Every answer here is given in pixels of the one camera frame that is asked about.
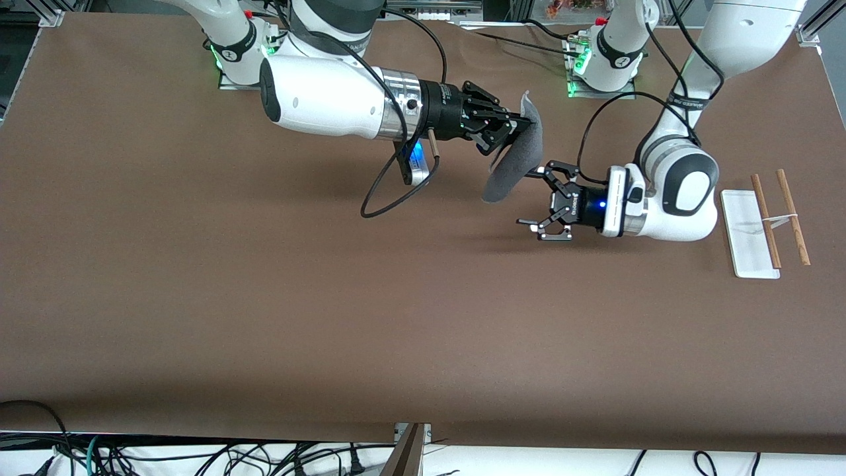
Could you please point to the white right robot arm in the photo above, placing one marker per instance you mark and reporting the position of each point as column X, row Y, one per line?
column 317, row 99

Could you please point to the brown wooden rack rod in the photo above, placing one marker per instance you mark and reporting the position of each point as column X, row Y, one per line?
column 800, row 241

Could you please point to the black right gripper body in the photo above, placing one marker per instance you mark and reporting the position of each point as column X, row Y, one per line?
column 441, row 110

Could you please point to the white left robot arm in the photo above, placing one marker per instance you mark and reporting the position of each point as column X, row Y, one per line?
column 687, row 218

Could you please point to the white towel rack base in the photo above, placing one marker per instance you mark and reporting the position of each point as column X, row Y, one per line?
column 750, row 244

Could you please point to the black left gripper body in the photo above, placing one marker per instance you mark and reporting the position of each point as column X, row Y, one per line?
column 587, row 204

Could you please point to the white power strip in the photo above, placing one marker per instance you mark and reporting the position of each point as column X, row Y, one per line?
column 434, row 16

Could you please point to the aluminium frame profile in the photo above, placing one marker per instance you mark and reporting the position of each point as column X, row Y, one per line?
column 807, row 34
column 51, row 18

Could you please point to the orange background object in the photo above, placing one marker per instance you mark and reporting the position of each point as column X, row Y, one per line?
column 562, row 6

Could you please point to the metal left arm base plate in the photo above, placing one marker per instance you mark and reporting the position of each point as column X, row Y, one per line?
column 601, row 95

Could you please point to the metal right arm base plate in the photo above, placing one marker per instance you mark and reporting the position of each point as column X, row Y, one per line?
column 231, row 86

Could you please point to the brown table support beam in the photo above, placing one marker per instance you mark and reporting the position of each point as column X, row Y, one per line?
column 406, row 459

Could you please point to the wooden chopsticks pair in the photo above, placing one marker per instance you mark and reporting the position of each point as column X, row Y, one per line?
column 772, row 241

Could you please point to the white rack rod connector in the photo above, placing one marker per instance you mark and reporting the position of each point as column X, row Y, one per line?
column 786, row 218

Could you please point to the black power plug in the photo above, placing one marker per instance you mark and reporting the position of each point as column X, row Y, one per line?
column 357, row 466

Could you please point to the pink and grey microfibre towel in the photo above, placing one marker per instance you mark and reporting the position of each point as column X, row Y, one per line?
column 522, row 158

